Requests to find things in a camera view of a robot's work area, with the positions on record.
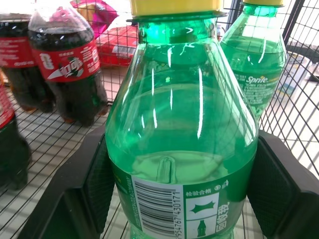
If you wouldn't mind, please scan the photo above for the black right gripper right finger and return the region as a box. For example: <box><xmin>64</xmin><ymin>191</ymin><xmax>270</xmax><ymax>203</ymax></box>
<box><xmin>245</xmin><ymin>129</ymin><xmax>319</xmax><ymax>239</ymax></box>

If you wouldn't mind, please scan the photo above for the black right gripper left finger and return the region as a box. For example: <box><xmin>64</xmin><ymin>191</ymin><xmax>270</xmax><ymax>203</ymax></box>
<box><xmin>17</xmin><ymin>123</ymin><xmax>116</xmax><ymax>239</ymax></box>

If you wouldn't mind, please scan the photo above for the green Sprite bottle yellow cap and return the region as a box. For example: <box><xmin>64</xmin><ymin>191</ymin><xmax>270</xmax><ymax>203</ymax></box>
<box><xmin>219</xmin><ymin>0</ymin><xmax>288</xmax><ymax>122</ymax></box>
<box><xmin>104</xmin><ymin>0</ymin><xmax>260</xmax><ymax>239</ymax></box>

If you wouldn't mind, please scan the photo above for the cola bottle red label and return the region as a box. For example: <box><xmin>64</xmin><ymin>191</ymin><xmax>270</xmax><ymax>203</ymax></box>
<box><xmin>0</xmin><ymin>69</ymin><xmax>32</xmax><ymax>191</ymax></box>
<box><xmin>27</xmin><ymin>5</ymin><xmax>109</xmax><ymax>127</ymax></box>
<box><xmin>0</xmin><ymin>12</ymin><xmax>54</xmax><ymax>113</ymax></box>

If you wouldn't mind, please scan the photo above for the red snack package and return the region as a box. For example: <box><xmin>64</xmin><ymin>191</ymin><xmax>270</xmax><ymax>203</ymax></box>
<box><xmin>96</xmin><ymin>24</ymin><xmax>139</xmax><ymax>68</ymax></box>

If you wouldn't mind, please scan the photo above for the pink snack bag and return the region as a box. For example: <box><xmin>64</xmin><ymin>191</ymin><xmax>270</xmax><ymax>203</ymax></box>
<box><xmin>69</xmin><ymin>0</ymin><xmax>120</xmax><ymax>40</ymax></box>

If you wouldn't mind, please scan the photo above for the black wire rack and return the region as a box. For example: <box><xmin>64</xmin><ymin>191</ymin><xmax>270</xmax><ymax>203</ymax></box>
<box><xmin>0</xmin><ymin>0</ymin><xmax>319</xmax><ymax>239</ymax></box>

